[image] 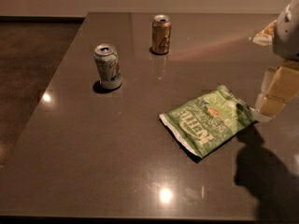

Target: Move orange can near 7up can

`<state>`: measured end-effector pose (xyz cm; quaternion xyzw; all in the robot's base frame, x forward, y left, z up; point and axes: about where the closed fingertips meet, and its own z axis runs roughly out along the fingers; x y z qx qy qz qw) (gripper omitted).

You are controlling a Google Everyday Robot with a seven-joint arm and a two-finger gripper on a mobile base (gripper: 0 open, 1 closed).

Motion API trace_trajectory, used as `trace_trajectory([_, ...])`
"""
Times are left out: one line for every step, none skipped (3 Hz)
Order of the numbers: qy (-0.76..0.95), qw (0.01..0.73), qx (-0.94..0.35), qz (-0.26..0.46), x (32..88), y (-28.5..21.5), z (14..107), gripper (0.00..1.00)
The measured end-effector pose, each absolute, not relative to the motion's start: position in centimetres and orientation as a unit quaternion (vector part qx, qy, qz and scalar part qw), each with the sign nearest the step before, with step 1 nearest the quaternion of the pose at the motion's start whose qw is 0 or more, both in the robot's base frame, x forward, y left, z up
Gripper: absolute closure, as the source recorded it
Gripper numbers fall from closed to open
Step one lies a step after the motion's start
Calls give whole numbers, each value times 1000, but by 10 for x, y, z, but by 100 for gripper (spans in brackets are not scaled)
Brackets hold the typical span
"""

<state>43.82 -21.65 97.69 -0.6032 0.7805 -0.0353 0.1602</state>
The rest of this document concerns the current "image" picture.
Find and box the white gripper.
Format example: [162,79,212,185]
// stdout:
[253,0,299,118]

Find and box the orange soda can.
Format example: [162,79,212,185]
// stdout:
[151,14,171,55]

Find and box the green white 7up can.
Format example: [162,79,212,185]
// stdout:
[94,44,122,90]

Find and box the green kettle chips bag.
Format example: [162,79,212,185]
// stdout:
[160,85,254,159]

